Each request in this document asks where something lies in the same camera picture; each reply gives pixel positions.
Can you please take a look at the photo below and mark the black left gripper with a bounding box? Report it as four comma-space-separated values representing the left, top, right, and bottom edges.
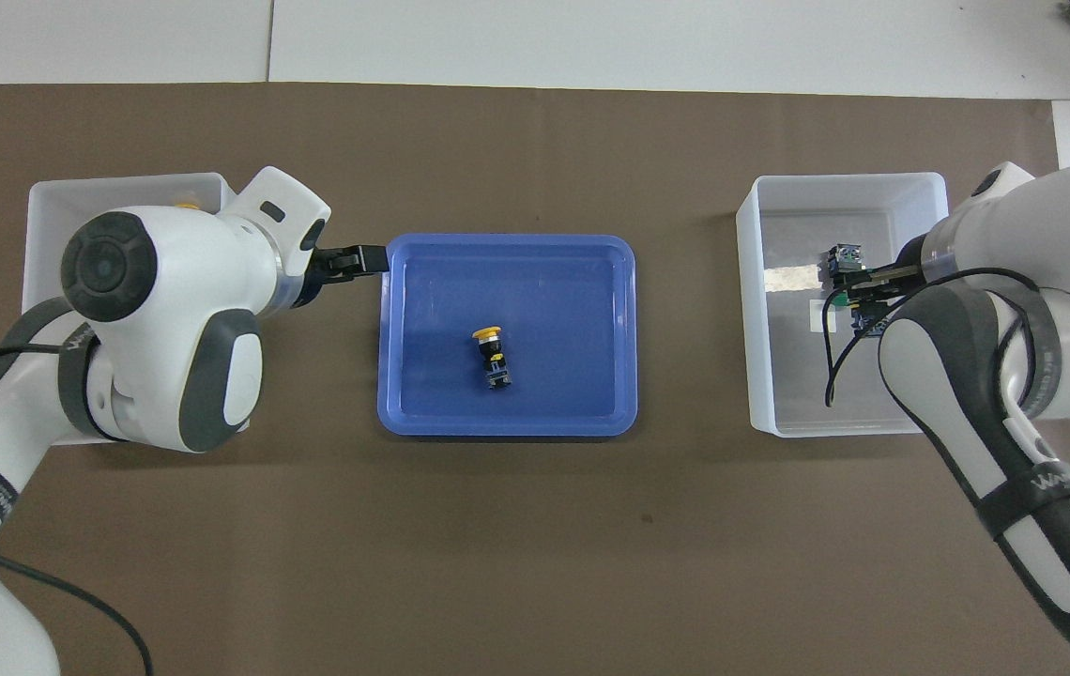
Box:
310, 244, 390, 303

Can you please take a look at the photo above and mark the translucent white plastic box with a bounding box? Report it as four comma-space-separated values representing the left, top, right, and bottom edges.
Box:
735, 172, 951, 439
22, 172, 252, 447

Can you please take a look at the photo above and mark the blue plastic tray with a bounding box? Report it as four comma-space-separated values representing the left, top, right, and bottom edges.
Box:
377, 233, 638, 438

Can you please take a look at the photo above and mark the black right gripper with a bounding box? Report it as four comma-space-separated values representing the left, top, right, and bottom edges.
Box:
847, 233, 932, 303

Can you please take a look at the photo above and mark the brown paper mat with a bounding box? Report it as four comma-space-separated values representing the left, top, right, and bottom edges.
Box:
0, 83, 1070, 676

